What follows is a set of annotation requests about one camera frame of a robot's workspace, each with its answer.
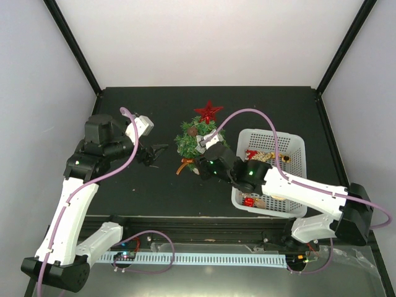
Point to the white slotted cable duct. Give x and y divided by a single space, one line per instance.
188 258

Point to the red gift box ornament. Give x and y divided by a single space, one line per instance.
248 202

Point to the black frame post left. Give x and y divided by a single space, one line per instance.
72 43

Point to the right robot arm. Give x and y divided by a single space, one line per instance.
344 212

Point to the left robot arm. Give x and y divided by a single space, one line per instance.
106 149

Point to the white plastic basket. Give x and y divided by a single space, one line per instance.
263 141

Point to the red star ornament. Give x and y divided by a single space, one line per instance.
208 112

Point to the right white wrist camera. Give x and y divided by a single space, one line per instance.
210 139

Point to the gold script word ornament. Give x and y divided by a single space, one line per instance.
262 156

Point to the black frame post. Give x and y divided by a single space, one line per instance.
72 43
352 32

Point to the brown wooden ornament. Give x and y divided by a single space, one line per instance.
260 204

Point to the orange ribbon bow ornament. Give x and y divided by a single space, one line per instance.
186 163

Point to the black frame post right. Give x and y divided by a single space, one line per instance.
352 32

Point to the gold bell ornament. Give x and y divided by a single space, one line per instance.
285 158

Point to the silver bow ornament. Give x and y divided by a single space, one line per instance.
198 148

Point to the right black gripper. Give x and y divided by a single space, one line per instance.
204 173

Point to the pine cone ornament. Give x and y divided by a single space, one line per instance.
192 131

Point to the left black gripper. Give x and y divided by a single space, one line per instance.
150 155

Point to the small green christmas tree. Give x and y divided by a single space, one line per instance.
186 146

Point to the red reindeer ornament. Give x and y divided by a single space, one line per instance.
251 153

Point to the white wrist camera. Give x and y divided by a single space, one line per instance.
210 139
144 126

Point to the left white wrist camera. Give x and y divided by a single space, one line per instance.
144 126

